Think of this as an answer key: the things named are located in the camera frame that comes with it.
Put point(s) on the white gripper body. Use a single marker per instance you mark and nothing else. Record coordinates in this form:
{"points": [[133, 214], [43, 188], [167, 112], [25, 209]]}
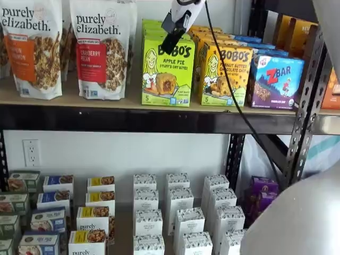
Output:
{"points": [[186, 10]]}

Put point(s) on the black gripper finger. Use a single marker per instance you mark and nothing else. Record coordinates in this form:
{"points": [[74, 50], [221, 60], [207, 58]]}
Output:
{"points": [[168, 21], [172, 38]]}

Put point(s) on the green Bobo's apple pie box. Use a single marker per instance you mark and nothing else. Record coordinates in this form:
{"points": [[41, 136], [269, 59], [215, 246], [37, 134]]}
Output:
{"points": [[151, 33], [164, 79], [154, 22]]}

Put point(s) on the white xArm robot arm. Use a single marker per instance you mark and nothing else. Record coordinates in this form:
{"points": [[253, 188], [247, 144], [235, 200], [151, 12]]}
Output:
{"points": [[292, 217]]}

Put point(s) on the yellow Bobo's peanut butter box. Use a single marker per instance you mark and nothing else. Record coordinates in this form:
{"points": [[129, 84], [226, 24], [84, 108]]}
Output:
{"points": [[210, 35], [212, 41], [239, 79], [204, 29]]}

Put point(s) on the blue Zbar box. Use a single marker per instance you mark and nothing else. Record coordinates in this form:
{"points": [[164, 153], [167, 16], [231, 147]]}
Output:
{"points": [[271, 52], [263, 46], [276, 85], [247, 38]]}

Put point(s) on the wooden shelf board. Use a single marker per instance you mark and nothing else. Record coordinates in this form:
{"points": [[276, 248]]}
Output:
{"points": [[332, 111], [79, 102]]}

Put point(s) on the mustard brown box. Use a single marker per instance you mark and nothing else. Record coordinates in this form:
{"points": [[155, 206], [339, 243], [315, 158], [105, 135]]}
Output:
{"points": [[297, 34]]}

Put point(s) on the yellow label granola box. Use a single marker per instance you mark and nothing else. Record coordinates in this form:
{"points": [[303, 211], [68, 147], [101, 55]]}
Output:
{"points": [[99, 197], [93, 219], [101, 183], [86, 243]]}

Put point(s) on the orange cardboard box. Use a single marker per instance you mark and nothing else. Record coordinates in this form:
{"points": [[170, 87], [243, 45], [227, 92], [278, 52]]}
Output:
{"points": [[332, 93]]}

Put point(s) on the purple snack box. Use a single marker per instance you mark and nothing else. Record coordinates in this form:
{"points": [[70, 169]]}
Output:
{"points": [[259, 202], [265, 182]]}

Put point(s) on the blue label oatmeal box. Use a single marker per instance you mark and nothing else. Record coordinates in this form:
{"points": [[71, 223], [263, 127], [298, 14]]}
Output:
{"points": [[38, 243], [47, 219], [53, 199], [58, 183]]}

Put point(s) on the green label oatmeal box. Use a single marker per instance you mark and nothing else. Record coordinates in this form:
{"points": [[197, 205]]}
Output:
{"points": [[13, 203], [9, 225], [24, 180], [6, 247]]}

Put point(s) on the black metal shelving rack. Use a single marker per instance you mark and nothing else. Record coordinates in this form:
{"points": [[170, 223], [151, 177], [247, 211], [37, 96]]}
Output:
{"points": [[132, 119], [326, 125]]}

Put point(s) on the orange label granola bag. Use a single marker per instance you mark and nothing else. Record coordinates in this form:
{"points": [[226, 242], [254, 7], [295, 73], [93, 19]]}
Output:
{"points": [[32, 66]]}

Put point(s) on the white granola bag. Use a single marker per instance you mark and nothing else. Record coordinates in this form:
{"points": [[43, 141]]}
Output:
{"points": [[4, 53]]}

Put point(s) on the white patterned carton group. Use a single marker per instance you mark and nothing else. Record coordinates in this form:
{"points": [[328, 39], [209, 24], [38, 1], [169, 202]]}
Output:
{"points": [[123, 212]]}

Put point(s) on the white plastic sheet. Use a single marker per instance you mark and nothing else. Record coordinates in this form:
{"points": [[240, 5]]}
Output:
{"points": [[318, 148]]}

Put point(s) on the white wall outlet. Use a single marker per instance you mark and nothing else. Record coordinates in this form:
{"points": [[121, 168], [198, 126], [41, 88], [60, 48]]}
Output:
{"points": [[31, 152]]}

